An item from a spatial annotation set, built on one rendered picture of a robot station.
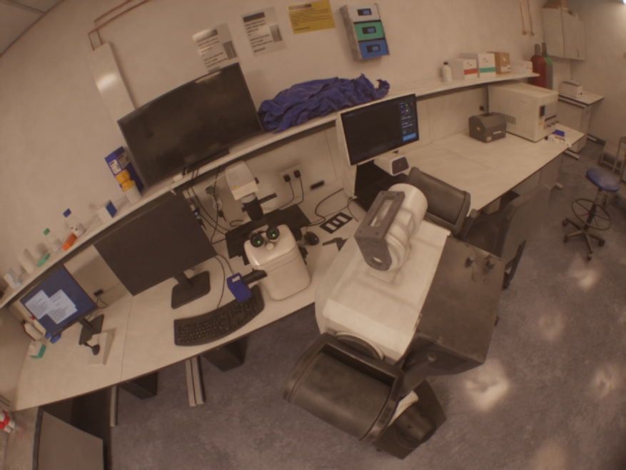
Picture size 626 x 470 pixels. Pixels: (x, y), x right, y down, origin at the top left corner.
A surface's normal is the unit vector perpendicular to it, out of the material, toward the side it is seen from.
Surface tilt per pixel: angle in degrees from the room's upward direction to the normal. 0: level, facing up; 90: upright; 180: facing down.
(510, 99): 90
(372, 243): 96
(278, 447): 0
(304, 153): 90
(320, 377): 16
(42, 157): 90
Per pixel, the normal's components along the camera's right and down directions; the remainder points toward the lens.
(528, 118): -0.90, 0.42
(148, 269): 0.34, 0.45
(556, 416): -0.26, -0.76
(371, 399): 0.08, -0.80
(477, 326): -0.09, -0.61
